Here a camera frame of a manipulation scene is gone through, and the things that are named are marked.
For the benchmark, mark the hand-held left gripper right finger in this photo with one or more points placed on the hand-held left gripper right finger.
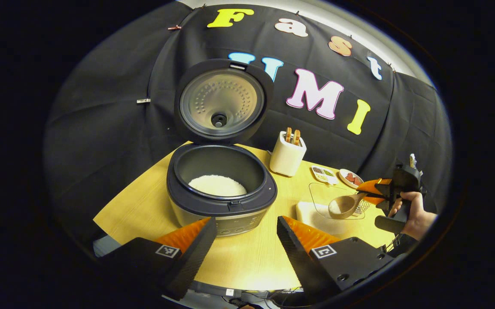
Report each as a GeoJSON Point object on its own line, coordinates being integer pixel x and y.
{"type": "Point", "coordinates": [296, 257]}

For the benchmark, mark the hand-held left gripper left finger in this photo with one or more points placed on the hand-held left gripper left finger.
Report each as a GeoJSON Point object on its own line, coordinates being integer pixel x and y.
{"type": "Point", "coordinates": [193, 257]}

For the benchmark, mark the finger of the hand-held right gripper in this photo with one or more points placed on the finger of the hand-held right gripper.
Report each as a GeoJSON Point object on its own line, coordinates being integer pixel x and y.
{"type": "Point", "coordinates": [376, 200]}
{"type": "Point", "coordinates": [376, 185]}

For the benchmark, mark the wooden spoon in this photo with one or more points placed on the wooden spoon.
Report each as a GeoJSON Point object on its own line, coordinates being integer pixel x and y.
{"type": "Point", "coordinates": [346, 204]}

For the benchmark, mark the white rice spoonful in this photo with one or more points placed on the white rice spoonful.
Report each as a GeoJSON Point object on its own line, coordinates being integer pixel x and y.
{"type": "Point", "coordinates": [335, 208]}

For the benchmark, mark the white rice container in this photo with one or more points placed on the white rice container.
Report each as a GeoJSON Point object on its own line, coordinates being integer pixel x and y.
{"type": "Point", "coordinates": [311, 216]}

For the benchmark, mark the dark grey rice cooker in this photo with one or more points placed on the dark grey rice cooker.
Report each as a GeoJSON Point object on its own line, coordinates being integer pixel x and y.
{"type": "Point", "coordinates": [221, 210]}

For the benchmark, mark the white rice pile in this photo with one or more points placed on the white rice pile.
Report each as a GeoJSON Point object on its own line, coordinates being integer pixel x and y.
{"type": "Point", "coordinates": [217, 186]}

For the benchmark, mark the red meat piece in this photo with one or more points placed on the red meat piece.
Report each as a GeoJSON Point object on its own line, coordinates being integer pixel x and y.
{"type": "Point", "coordinates": [350, 177]}
{"type": "Point", "coordinates": [357, 181]}

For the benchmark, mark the white round plate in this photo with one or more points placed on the white round plate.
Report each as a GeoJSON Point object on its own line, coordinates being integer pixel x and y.
{"type": "Point", "coordinates": [344, 177]}

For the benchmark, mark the white divided grain dish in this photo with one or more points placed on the white divided grain dish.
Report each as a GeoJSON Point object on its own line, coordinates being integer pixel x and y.
{"type": "Point", "coordinates": [323, 174]}

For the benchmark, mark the white toaster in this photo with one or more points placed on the white toaster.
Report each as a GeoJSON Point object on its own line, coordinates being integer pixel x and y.
{"type": "Point", "coordinates": [287, 159]}

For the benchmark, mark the toast bread slice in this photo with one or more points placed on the toast bread slice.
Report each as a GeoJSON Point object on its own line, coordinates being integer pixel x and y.
{"type": "Point", "coordinates": [288, 135]}
{"type": "Point", "coordinates": [296, 137]}

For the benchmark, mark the black backdrop cloth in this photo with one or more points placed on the black backdrop cloth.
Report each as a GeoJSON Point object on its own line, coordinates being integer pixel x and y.
{"type": "Point", "coordinates": [101, 128]}

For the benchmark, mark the pink cloth clip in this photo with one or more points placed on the pink cloth clip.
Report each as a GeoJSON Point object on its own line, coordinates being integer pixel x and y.
{"type": "Point", "coordinates": [174, 28]}

